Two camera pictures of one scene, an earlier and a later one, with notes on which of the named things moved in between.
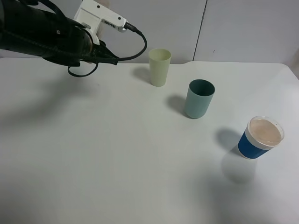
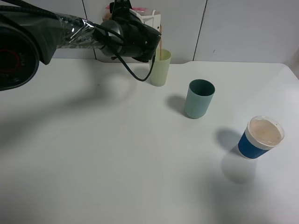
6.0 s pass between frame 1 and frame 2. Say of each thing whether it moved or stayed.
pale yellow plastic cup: stayed
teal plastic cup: stayed
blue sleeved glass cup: stayed
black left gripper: moved
